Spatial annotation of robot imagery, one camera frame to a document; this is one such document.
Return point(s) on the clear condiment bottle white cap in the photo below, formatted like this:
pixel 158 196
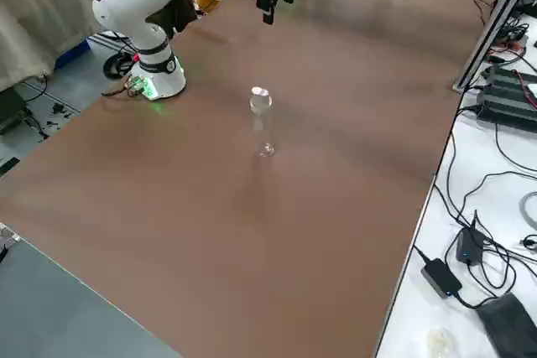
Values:
pixel 261 100

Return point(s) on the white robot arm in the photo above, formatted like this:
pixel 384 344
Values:
pixel 126 10

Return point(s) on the blue crate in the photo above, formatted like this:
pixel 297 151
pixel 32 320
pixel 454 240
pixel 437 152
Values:
pixel 73 54

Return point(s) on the beige curtain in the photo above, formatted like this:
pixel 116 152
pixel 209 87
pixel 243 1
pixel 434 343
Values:
pixel 38 18

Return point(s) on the black power supply box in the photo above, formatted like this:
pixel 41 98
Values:
pixel 503 108
pixel 509 77

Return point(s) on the black floor box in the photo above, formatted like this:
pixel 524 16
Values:
pixel 12 108

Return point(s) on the black power adapter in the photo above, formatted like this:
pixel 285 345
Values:
pixel 440 277
pixel 469 245

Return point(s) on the white crumpled wrapper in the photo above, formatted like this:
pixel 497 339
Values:
pixel 440 339

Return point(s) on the dark grey pouch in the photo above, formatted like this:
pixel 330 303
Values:
pixel 509 326

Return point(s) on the aluminium frame post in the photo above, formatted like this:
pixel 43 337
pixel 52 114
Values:
pixel 493 24

